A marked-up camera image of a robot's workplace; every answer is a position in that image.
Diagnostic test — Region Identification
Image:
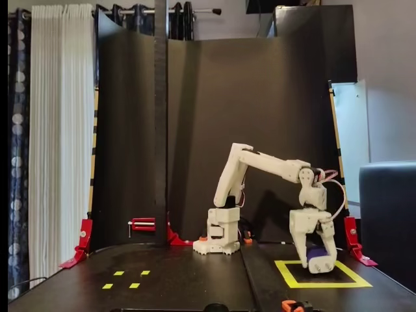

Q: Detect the yellow tape square outline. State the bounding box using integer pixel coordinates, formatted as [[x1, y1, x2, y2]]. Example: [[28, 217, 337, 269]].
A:
[[274, 259, 374, 289]]

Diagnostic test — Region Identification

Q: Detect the yellow black folding ruler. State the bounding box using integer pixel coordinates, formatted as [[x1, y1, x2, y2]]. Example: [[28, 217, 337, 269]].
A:
[[327, 80, 349, 217], [88, 87, 99, 218]]

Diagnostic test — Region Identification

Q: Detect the thin black cable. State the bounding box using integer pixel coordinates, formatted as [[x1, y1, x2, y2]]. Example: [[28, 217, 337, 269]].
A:
[[8, 276, 48, 293]]

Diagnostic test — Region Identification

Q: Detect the red corner bracket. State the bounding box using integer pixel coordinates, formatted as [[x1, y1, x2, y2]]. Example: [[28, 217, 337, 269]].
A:
[[343, 216, 378, 267], [58, 218, 94, 269], [166, 213, 194, 247]]

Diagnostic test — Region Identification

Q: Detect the white pleated curtain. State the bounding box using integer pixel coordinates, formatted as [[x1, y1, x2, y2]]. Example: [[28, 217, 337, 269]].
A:
[[28, 3, 98, 290]]

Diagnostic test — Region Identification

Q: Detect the black backdrop sheet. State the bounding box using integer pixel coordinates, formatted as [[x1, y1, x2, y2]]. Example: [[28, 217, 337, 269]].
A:
[[89, 5, 358, 254]]

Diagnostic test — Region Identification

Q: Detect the dark dotted curtain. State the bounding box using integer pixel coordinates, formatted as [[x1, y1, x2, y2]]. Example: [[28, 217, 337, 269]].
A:
[[8, 8, 33, 302]]

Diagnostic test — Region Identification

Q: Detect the dark curtain behind backdrop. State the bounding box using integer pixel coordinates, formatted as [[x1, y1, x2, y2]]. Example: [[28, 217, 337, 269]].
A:
[[96, 1, 196, 42]]

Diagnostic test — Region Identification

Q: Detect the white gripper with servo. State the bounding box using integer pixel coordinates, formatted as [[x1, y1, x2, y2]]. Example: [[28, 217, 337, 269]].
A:
[[289, 207, 337, 275]]

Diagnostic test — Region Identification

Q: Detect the black upright post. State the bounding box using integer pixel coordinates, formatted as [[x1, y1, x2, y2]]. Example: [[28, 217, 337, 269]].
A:
[[153, 0, 169, 250]]

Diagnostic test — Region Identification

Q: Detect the dark blue sofa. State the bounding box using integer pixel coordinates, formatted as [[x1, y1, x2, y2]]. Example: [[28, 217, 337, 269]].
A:
[[359, 160, 416, 293]]

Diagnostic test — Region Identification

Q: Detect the black wall-mounted panel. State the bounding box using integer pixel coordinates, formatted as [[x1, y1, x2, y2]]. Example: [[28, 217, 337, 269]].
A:
[[246, 0, 322, 14]]

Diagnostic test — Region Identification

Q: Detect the red C-clamp silver screw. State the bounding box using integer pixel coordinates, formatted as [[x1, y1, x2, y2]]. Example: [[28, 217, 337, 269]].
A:
[[127, 217, 157, 239]]

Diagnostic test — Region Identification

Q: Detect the red black servo cable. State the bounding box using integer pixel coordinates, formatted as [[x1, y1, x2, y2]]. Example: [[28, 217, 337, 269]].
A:
[[317, 168, 347, 224]]

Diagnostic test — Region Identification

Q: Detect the silver curtain rod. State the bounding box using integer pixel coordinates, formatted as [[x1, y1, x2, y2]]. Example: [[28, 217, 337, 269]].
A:
[[8, 8, 222, 17]]

